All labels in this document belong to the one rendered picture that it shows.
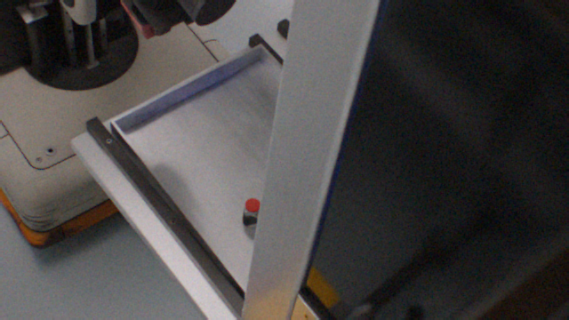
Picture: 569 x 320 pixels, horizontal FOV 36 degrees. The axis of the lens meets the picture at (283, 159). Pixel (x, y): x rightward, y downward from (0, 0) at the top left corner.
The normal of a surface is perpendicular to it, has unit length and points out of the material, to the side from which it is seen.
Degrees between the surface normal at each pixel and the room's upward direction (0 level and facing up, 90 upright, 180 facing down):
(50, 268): 0
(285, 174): 90
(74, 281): 0
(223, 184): 0
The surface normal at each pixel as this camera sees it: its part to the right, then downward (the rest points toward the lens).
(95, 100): 0.11, -0.55
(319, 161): -0.78, 0.47
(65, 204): 0.59, 0.70
